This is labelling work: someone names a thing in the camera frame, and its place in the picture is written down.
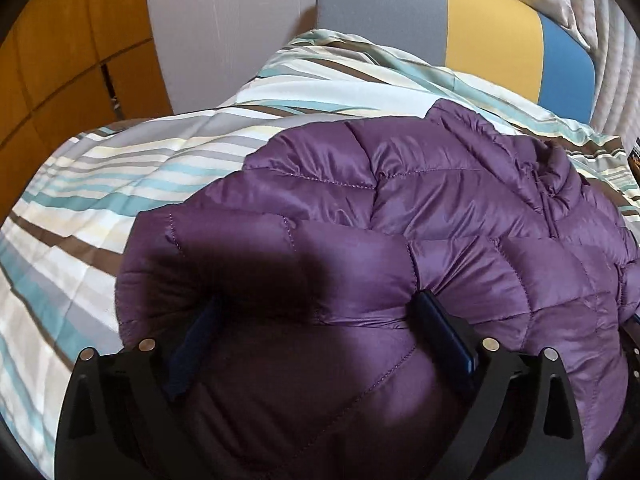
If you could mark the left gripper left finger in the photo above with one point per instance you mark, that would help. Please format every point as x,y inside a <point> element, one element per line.
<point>119,413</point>

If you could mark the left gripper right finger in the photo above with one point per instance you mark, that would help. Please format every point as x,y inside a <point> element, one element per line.
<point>520,418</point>

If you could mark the purple quilted down jacket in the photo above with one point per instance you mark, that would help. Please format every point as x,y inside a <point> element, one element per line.
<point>282,290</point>

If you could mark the striped bed duvet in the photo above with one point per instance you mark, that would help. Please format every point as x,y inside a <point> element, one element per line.
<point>64,237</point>

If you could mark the wooden wardrobe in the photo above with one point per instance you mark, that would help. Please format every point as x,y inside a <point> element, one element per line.
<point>68,66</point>

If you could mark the grey yellow blue headboard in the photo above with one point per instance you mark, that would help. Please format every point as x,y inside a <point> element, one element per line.
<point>502,41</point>

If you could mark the white patterned curtain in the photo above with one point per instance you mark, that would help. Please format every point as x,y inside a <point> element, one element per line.
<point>601,27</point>

